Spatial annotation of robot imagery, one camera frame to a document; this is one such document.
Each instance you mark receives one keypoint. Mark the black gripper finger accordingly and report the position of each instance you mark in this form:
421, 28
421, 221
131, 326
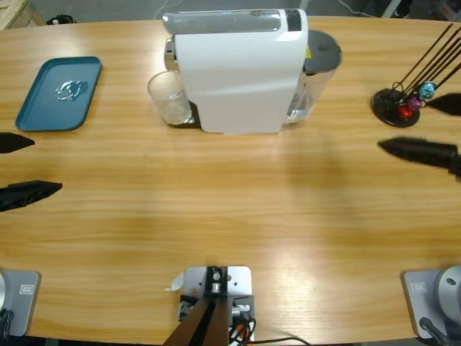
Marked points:
450, 104
421, 149
25, 194
12, 143

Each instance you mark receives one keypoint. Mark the clear drinking glass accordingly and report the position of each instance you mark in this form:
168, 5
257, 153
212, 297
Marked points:
169, 90

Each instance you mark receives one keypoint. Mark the blue coffee capsule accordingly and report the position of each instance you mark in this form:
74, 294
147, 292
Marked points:
428, 90

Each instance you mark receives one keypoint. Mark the purple coffee capsule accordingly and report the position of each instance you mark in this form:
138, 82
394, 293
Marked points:
414, 102

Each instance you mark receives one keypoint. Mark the red coffee capsule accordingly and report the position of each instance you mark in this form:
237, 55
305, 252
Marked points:
406, 112

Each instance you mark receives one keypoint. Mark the white capsule coffee machine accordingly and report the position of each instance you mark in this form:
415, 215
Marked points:
234, 79

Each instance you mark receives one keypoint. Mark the teal plastic tray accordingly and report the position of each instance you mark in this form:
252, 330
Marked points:
43, 104

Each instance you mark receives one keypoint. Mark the black capsule holder with rods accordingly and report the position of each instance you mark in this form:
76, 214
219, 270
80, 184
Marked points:
387, 108

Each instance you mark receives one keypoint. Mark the white object with orange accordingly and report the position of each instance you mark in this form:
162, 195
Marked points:
443, 9

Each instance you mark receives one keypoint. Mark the person in blue jeans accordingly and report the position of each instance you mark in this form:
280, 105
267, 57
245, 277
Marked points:
403, 8

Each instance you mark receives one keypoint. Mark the grey metal furniture leg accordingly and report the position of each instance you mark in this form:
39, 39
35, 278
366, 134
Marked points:
389, 7

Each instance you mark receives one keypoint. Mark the light wooden pallet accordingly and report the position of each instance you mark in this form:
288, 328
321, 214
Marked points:
14, 11

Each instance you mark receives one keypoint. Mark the small black floor object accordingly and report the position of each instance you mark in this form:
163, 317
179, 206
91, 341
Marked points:
63, 19

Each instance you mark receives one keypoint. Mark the clear water tank dark lid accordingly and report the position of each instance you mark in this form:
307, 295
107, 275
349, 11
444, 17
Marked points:
322, 50

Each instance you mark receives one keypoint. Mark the white paper tab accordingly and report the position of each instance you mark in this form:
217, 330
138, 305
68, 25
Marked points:
177, 281

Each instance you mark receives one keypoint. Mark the orange plastic clip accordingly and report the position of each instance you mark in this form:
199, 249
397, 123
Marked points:
240, 328

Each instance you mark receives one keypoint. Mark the arm grey base plate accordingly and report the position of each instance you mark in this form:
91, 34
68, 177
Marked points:
425, 306
25, 302

